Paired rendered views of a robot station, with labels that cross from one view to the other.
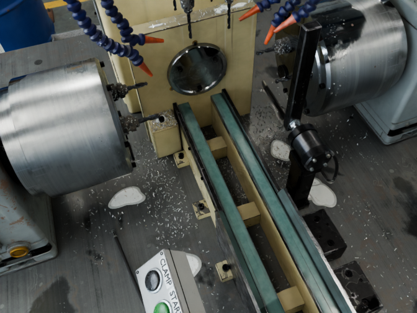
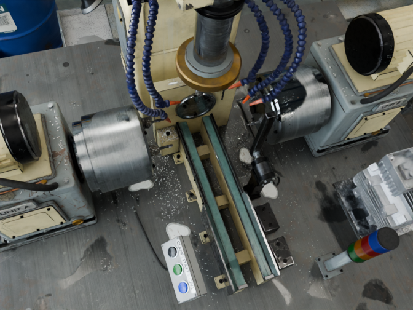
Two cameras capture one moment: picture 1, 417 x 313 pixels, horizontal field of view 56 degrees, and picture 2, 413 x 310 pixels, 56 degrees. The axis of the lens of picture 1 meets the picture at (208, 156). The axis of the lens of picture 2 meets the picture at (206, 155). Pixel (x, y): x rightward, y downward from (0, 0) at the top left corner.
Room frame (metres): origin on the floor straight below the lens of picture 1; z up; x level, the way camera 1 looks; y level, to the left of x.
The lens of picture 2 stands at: (-0.02, 0.10, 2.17)
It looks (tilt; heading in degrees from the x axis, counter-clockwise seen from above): 64 degrees down; 348
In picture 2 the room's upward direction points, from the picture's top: 11 degrees clockwise
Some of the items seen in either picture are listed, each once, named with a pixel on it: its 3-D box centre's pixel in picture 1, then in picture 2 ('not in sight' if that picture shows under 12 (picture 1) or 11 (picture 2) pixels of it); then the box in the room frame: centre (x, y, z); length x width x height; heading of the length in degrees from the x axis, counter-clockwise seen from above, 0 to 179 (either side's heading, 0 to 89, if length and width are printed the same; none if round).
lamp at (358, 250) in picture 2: not in sight; (367, 247); (0.19, -0.46, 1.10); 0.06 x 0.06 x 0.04
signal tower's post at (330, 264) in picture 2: not in sight; (354, 253); (0.19, -0.46, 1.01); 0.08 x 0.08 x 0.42; 17
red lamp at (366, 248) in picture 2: not in sight; (375, 244); (0.19, -0.46, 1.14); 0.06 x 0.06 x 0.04
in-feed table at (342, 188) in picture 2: not in sight; (374, 207); (0.38, -0.64, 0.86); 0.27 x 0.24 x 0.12; 107
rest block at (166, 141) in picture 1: (164, 133); (168, 140); (0.66, 0.11, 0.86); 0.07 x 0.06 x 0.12; 107
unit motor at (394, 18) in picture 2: not in sight; (387, 69); (0.78, -0.63, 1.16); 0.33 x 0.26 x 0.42; 107
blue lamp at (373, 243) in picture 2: not in sight; (383, 240); (0.19, -0.46, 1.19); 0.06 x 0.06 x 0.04
